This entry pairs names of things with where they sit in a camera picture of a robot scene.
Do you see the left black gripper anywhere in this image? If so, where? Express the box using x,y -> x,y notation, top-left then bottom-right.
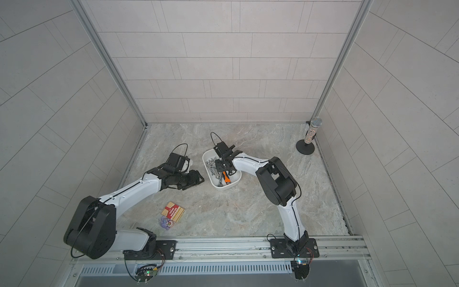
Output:
174,169 -> 208,190

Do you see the white plastic storage box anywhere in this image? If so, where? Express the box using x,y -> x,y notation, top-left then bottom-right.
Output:
202,149 -> 242,191

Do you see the silver open-end wrench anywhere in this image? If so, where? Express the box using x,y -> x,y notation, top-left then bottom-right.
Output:
205,159 -> 221,179

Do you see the orange handled adjustable wrench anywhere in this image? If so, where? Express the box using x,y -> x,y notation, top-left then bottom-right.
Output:
222,171 -> 231,185

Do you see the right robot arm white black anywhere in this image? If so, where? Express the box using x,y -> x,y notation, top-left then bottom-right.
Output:
213,143 -> 309,257

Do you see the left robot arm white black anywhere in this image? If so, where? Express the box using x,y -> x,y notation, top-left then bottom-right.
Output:
63,165 -> 204,260

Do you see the red striped card box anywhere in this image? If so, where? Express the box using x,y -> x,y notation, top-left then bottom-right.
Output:
161,202 -> 185,222

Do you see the small purple round item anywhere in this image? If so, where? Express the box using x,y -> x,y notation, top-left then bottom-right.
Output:
160,216 -> 175,230

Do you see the glitter tube on black stand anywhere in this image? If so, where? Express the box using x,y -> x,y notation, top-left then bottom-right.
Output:
296,117 -> 322,155

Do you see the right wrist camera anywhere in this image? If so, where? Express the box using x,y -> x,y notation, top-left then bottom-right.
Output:
213,141 -> 235,158

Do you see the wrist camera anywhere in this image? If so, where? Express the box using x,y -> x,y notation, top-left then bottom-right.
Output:
213,141 -> 235,158
166,153 -> 191,172

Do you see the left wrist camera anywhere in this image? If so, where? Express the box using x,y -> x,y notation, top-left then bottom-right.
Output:
166,153 -> 191,172

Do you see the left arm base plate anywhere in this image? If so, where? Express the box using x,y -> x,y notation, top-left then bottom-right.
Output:
123,240 -> 177,261

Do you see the aluminium rail frame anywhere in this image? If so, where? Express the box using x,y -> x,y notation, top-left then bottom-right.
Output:
71,234 -> 372,266

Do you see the left circuit board with cables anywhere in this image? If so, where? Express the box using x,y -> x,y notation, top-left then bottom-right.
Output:
135,264 -> 158,284

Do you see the circuit board with cables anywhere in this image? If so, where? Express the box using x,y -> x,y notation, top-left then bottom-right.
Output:
135,264 -> 158,284
290,258 -> 310,281

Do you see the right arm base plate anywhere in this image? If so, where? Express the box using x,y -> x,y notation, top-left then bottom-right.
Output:
268,238 -> 320,259

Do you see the right circuit board with cables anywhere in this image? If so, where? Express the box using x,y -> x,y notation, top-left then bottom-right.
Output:
290,258 -> 310,281

